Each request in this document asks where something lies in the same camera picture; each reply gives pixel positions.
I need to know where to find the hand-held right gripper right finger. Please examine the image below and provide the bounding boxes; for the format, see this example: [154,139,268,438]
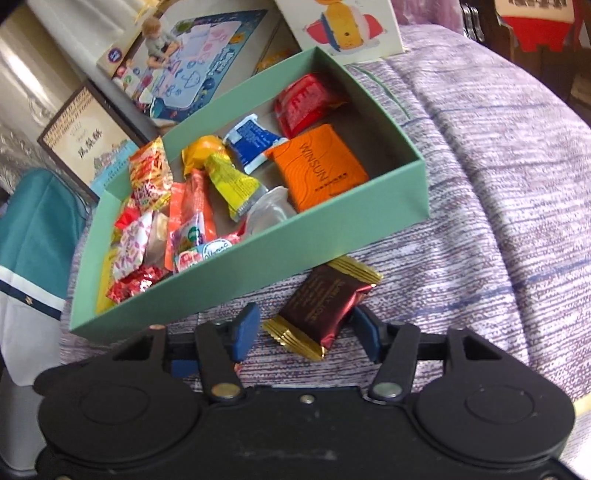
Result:
[353,305,497,402]

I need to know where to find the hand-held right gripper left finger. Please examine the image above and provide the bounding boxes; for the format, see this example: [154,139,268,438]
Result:
[111,302,262,402]

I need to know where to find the brown chocolate packet gold ends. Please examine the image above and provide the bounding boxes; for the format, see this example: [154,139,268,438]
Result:
[262,256,384,361]

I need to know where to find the green cardboard box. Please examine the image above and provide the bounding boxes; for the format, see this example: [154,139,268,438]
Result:
[69,46,430,344]

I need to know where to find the white jelly cup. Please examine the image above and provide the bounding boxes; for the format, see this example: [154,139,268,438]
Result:
[174,237,234,273]

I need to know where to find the dark red patterned snack packet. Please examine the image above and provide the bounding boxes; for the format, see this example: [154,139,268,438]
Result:
[107,265,169,304]

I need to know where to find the clear packet with white snack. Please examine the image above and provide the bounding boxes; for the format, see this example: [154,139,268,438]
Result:
[240,185,298,238]

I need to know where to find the long orange snack packet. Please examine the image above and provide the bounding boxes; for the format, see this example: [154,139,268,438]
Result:
[166,168,218,273]

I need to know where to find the pink white candy packet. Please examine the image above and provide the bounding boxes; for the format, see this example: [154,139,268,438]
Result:
[112,210,155,281]

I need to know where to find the yellow crinkled snack packet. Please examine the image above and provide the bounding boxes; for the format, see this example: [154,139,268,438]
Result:
[203,152,269,223]

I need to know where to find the crinkled red snack packet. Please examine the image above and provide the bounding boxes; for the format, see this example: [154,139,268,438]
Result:
[113,205,141,232]

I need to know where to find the yellow orange pastry packet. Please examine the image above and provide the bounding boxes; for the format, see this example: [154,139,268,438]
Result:
[181,135,232,178]

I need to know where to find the blue snack packet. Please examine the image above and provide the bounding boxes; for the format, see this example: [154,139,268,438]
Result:
[222,113,289,175]

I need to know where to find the plain red snack packet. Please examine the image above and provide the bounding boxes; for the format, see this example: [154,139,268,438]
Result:
[273,73,347,139]

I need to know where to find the pale translucent snack packet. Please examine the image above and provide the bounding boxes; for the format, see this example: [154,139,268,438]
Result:
[144,212,169,268]

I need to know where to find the yellow square snack packet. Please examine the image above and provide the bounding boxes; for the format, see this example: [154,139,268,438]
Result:
[95,247,118,315]

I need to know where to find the orange square snack packet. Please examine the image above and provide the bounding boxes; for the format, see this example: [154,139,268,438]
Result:
[268,124,370,214]

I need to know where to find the purple striped tablecloth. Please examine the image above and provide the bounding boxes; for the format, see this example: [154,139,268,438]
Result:
[58,23,591,457]

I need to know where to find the orange yellow patterned snack packet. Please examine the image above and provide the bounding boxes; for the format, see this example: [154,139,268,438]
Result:
[128,136,175,213]

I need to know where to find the teal white fabric cover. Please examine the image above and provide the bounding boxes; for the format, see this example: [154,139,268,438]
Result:
[0,167,90,386]

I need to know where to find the framed certificate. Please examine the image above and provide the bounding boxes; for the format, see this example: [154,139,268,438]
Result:
[37,79,148,201]

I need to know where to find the drawing mat toy box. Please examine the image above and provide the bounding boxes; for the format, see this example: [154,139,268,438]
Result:
[28,0,282,139]

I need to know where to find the white card with toy picture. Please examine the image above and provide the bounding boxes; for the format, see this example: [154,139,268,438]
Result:
[273,0,406,66]

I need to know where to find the dark wooden chair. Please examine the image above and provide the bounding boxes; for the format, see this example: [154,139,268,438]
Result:
[462,0,591,116]

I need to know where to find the silver embossed panel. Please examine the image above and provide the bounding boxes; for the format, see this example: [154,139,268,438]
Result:
[0,4,88,199]

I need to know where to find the red gift box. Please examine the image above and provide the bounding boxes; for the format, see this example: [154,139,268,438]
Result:
[494,0,583,52]

